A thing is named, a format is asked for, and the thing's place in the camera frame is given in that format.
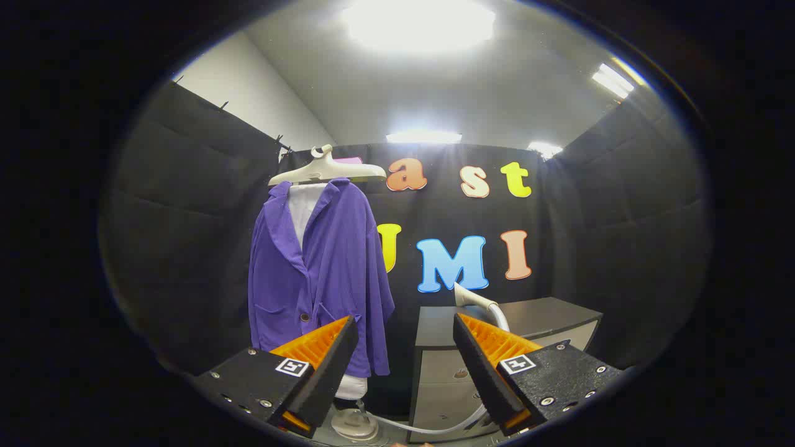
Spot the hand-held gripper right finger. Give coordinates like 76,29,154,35
452,312,624,436

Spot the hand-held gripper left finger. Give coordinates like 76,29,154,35
193,315,360,439

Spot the purple jacket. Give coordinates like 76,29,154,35
247,178,396,378

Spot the white garment steamer base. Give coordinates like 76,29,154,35
330,407,379,443

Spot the white clothes hanger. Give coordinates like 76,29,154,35
268,144,387,187

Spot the grey cabinet with dark top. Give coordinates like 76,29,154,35
407,297,603,443

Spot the white ironing pad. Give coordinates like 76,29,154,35
288,183,367,401

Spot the large ceiling light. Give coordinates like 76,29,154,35
342,0,497,53

